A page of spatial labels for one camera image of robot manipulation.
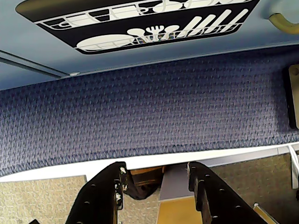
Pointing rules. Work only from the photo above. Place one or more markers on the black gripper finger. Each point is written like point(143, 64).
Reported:
point(100, 198)
point(217, 200)

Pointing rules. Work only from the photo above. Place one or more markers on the gray flat board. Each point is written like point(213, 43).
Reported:
point(175, 184)

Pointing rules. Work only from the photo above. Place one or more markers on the blue dishwasher door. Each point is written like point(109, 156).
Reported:
point(175, 65)

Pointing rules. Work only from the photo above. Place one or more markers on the blue toy kitchen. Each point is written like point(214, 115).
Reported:
point(14, 78)

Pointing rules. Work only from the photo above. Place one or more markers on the black white dishwasher sticker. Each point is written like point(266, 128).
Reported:
point(116, 25)

